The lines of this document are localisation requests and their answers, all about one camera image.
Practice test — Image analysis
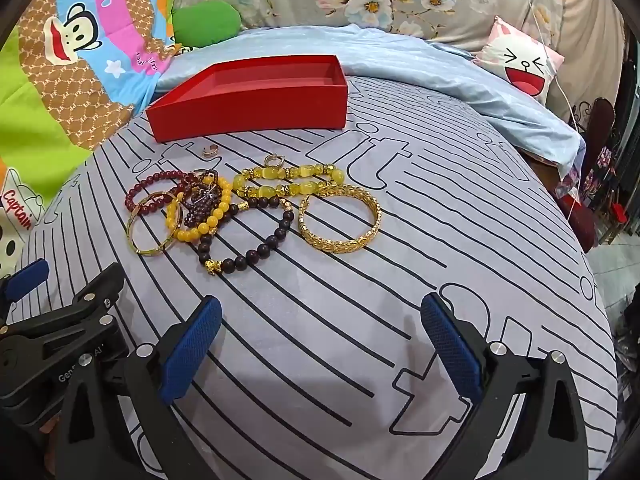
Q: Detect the white cable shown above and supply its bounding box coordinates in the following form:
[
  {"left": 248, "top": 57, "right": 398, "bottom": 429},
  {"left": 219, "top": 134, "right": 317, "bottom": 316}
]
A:
[{"left": 515, "top": 0, "right": 583, "bottom": 206}]

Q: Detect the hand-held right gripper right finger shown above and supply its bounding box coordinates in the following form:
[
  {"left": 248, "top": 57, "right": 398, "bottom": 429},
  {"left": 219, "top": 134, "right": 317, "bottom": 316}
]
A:
[{"left": 421, "top": 293, "right": 600, "bottom": 480}]

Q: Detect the green pillow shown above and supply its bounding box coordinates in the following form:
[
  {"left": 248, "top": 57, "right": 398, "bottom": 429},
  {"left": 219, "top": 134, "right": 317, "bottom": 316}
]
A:
[{"left": 171, "top": 1, "right": 243, "bottom": 50}]

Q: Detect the white laughing face pillow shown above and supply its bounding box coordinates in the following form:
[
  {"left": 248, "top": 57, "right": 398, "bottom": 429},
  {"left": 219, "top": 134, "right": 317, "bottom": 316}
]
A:
[{"left": 472, "top": 15, "right": 565, "bottom": 100}]

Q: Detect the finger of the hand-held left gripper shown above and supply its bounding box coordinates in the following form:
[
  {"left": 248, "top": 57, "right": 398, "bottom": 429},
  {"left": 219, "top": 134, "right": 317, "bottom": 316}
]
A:
[
  {"left": 0, "top": 262, "right": 127, "bottom": 348},
  {"left": 0, "top": 258, "right": 51, "bottom": 312}
]

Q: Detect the dark brown bead bracelet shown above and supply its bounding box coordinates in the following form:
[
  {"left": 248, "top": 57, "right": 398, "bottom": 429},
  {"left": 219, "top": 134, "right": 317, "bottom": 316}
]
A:
[{"left": 198, "top": 196, "right": 296, "bottom": 275}]

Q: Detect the cartoon monkey printed blanket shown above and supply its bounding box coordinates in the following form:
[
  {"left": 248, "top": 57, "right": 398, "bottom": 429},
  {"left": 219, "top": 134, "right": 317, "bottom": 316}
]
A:
[{"left": 0, "top": 0, "right": 182, "bottom": 281}]

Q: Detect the yellow cat-eye bead bracelet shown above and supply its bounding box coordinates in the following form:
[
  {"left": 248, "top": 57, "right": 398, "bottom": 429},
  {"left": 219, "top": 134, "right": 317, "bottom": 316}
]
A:
[{"left": 232, "top": 162, "right": 346, "bottom": 200}]

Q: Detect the wide gold bangle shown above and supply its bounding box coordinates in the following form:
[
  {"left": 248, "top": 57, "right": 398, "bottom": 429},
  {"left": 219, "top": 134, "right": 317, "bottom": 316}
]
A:
[{"left": 298, "top": 185, "right": 382, "bottom": 254}]

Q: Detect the grey striped bed sheet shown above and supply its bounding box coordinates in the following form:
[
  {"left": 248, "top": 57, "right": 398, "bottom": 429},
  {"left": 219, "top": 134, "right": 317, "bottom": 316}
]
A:
[{"left": 15, "top": 77, "right": 626, "bottom": 480}]

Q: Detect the dark red bead bracelet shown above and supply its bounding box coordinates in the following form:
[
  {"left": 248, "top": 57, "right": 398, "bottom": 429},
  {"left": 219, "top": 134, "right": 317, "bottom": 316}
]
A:
[{"left": 125, "top": 170, "right": 197, "bottom": 216}]

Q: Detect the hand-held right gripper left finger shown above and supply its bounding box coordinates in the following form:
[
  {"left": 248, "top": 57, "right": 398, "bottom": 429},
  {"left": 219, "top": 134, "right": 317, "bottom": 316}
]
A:
[{"left": 52, "top": 295, "right": 224, "bottom": 480}]

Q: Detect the light blue blanket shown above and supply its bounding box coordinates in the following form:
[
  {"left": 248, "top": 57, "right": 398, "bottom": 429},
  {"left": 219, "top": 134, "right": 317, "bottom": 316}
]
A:
[{"left": 159, "top": 24, "right": 587, "bottom": 181}]

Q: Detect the dark metal chair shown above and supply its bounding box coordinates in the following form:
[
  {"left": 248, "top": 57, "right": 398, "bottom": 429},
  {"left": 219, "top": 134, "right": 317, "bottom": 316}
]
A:
[{"left": 570, "top": 97, "right": 623, "bottom": 256}]

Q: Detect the yellow amber bead bracelet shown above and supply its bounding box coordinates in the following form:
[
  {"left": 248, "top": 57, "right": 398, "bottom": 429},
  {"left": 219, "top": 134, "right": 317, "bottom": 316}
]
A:
[{"left": 166, "top": 175, "right": 234, "bottom": 243}]

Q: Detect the garnet chip bracelet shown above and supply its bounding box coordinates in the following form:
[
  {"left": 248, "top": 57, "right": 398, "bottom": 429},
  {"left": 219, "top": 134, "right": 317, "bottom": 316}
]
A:
[{"left": 181, "top": 170, "right": 223, "bottom": 228}]

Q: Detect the red cardboard box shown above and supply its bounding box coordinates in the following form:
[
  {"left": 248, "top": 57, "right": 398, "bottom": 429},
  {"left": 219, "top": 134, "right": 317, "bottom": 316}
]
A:
[{"left": 145, "top": 54, "right": 349, "bottom": 144}]

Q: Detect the thin gold bangle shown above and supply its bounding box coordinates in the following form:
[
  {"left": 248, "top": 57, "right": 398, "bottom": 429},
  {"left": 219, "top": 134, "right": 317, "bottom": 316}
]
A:
[{"left": 126, "top": 191, "right": 180, "bottom": 256}]

